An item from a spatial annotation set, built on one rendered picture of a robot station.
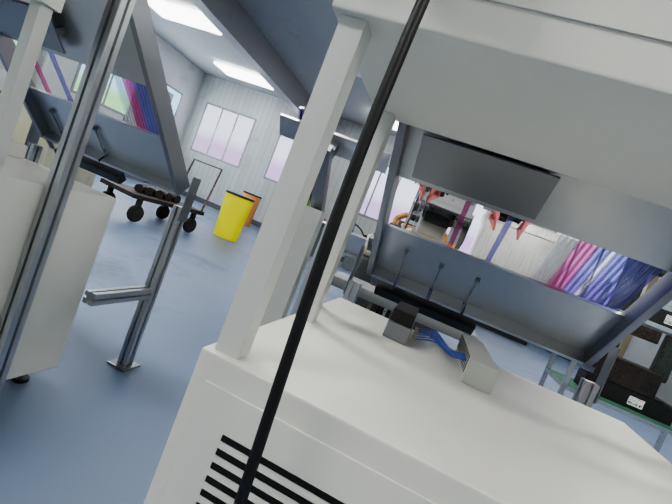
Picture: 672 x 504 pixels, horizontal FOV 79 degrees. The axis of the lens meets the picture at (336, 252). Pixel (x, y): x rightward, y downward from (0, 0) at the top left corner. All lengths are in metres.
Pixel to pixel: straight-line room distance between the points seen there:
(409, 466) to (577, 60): 0.40
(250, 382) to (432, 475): 0.20
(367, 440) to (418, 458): 0.05
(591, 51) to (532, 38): 0.05
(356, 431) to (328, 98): 0.34
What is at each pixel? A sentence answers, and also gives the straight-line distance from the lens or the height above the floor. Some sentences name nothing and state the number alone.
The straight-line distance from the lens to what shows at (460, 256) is 1.21.
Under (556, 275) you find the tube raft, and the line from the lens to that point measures 1.22.
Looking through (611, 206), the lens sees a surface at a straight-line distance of 1.06.
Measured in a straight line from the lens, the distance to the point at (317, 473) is 0.46.
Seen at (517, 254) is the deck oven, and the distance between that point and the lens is 7.92.
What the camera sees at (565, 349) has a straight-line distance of 1.40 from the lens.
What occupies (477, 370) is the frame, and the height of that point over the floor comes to 0.65.
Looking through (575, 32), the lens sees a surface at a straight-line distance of 0.46.
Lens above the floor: 0.80
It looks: 4 degrees down
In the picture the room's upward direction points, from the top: 22 degrees clockwise
